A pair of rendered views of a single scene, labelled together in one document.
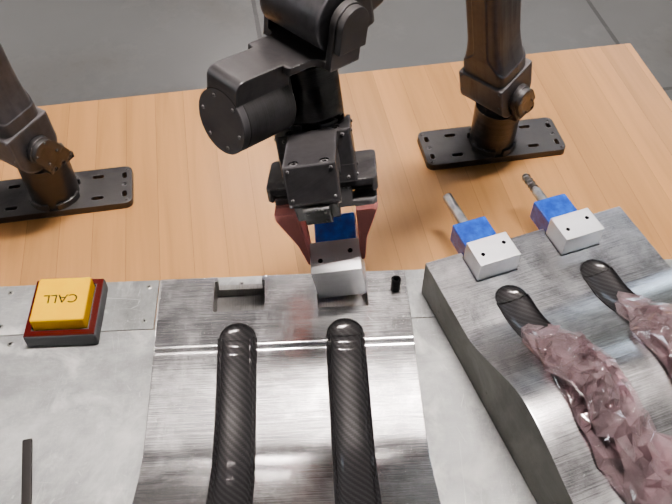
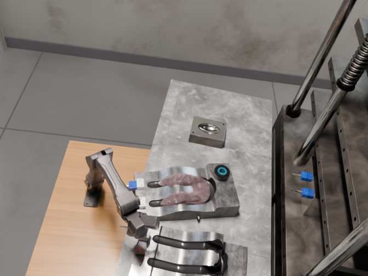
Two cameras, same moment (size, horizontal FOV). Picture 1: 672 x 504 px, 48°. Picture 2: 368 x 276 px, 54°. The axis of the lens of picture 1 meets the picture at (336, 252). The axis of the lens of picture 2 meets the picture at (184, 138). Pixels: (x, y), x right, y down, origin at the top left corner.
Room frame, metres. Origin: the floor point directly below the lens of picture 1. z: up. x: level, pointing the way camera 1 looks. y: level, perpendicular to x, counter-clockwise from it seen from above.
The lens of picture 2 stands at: (0.34, 0.69, 2.43)
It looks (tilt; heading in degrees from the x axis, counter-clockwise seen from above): 49 degrees down; 274
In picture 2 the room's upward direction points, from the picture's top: 11 degrees clockwise
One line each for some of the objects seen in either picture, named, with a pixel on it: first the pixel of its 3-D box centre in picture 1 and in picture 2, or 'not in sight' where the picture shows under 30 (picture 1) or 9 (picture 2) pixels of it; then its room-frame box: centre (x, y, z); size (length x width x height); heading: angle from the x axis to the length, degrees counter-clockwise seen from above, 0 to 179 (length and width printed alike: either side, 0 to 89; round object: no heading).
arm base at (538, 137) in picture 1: (494, 124); (93, 185); (0.80, -0.22, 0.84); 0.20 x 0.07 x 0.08; 100
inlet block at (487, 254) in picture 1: (470, 233); (131, 205); (0.58, -0.16, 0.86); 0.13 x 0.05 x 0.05; 20
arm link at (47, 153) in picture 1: (29, 143); not in sight; (0.69, 0.37, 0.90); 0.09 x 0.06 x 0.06; 59
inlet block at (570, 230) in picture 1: (551, 210); (130, 185); (0.62, -0.26, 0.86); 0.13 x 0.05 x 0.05; 20
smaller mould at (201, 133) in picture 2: not in sight; (207, 132); (0.31, -0.76, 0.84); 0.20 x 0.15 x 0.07; 3
